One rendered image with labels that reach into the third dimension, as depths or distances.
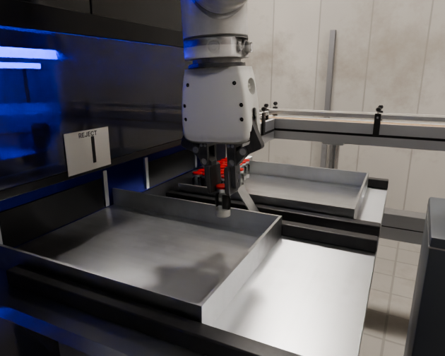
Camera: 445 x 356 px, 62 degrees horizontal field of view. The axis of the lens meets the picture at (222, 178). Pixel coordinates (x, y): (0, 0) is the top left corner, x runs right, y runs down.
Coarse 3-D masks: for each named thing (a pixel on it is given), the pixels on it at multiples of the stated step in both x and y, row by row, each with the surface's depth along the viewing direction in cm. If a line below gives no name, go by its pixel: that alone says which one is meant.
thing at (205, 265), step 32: (128, 192) 70; (96, 224) 63; (128, 224) 63; (160, 224) 63; (192, 224) 63; (224, 224) 62; (256, 224) 60; (0, 256) 48; (32, 256) 45; (64, 256) 52; (96, 256) 52; (128, 256) 52; (160, 256) 52; (192, 256) 52; (224, 256) 52; (256, 256) 49; (96, 288) 41; (128, 288) 39; (160, 288) 44; (192, 288) 44; (224, 288) 40
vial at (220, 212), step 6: (222, 192) 52; (216, 198) 52; (222, 198) 52; (228, 198) 52; (216, 204) 53; (222, 204) 52; (228, 204) 52; (216, 210) 53; (222, 210) 52; (228, 210) 53; (222, 216) 53; (228, 216) 53
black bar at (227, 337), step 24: (24, 288) 44; (48, 288) 42; (72, 288) 41; (96, 312) 39; (120, 312) 37; (144, 312) 37; (168, 312) 37; (168, 336) 35; (192, 336) 34; (216, 336) 33; (240, 336) 33
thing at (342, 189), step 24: (264, 168) 93; (288, 168) 91; (312, 168) 88; (192, 192) 74; (216, 192) 71; (264, 192) 80; (288, 192) 80; (312, 192) 80; (336, 192) 80; (360, 192) 69
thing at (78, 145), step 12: (84, 132) 53; (96, 132) 55; (108, 132) 58; (72, 144) 51; (84, 144) 53; (96, 144) 56; (108, 144) 58; (72, 156) 52; (84, 156) 54; (96, 156) 56; (108, 156) 58; (72, 168) 52; (84, 168) 54; (96, 168) 56
